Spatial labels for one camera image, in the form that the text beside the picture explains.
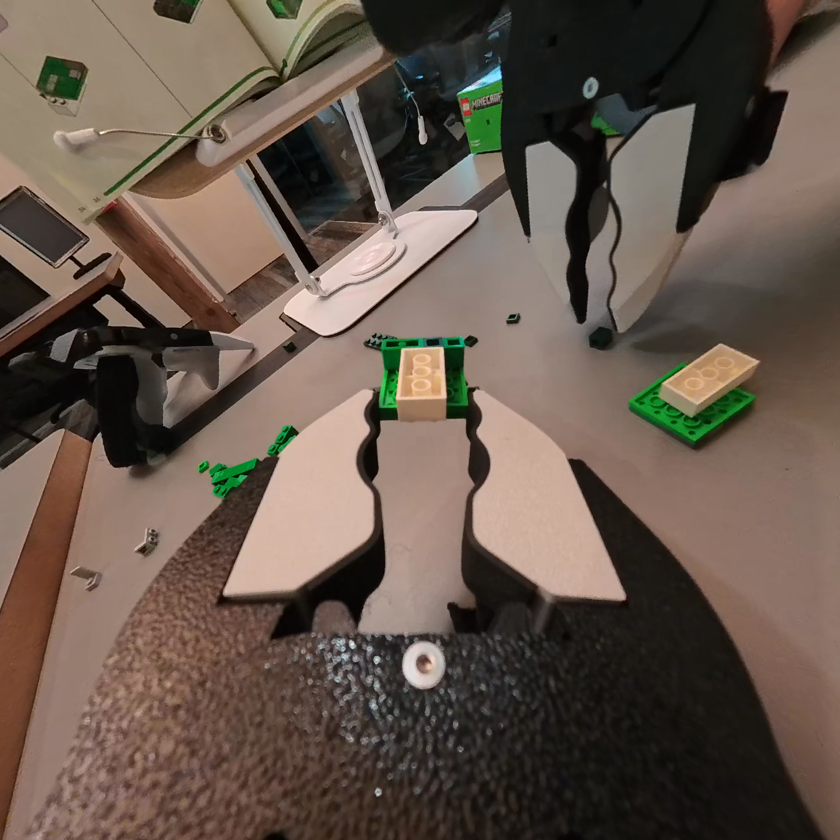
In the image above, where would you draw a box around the wooden side desk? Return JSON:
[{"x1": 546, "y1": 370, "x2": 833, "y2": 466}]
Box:
[{"x1": 0, "y1": 252, "x2": 127, "y2": 358}]

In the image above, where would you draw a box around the grey framed tablet monitor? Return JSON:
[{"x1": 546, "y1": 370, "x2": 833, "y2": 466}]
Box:
[{"x1": 0, "y1": 185, "x2": 112, "y2": 277}]

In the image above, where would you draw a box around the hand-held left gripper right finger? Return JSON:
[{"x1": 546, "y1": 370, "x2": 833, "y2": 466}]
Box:
[{"x1": 459, "y1": 390, "x2": 627, "y2": 624}]

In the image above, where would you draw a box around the green lego plate cream brick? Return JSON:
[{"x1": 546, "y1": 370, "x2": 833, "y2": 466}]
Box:
[
  {"x1": 379, "y1": 336, "x2": 473, "y2": 424},
  {"x1": 629, "y1": 343, "x2": 761, "y2": 449}
]

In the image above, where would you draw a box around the dark green lego piece pile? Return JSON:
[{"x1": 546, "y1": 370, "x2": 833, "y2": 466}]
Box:
[{"x1": 364, "y1": 333, "x2": 477, "y2": 350}]

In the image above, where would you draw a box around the white book stand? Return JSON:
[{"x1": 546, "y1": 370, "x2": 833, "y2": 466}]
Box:
[{"x1": 54, "y1": 46, "x2": 479, "y2": 339}]

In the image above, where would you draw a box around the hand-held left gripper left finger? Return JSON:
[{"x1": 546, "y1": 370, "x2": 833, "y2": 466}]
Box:
[{"x1": 222, "y1": 389, "x2": 387, "y2": 605}]

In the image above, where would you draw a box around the person's right hand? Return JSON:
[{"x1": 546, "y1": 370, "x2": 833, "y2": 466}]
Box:
[{"x1": 764, "y1": 0, "x2": 805, "y2": 67}]

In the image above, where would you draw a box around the dark computer monitor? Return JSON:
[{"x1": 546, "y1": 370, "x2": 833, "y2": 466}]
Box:
[{"x1": 0, "y1": 256, "x2": 53, "y2": 329}]

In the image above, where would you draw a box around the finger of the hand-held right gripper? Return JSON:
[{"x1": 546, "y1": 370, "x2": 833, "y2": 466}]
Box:
[
  {"x1": 604, "y1": 101, "x2": 697, "y2": 333},
  {"x1": 525, "y1": 138, "x2": 595, "y2": 324}
]

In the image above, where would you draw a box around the bright green lego piece pile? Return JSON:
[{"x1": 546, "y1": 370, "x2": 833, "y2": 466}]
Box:
[{"x1": 199, "y1": 425, "x2": 299, "y2": 496}]

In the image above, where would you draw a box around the green lego set box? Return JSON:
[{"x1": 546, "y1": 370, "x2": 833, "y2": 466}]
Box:
[{"x1": 457, "y1": 82, "x2": 506, "y2": 155}]

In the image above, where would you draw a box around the lego instruction booklet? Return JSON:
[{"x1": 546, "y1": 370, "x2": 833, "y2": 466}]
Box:
[{"x1": 0, "y1": 0, "x2": 368, "y2": 221}]

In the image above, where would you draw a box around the black and white spare device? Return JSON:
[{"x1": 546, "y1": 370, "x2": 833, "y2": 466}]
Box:
[{"x1": 0, "y1": 325, "x2": 257, "y2": 468}]

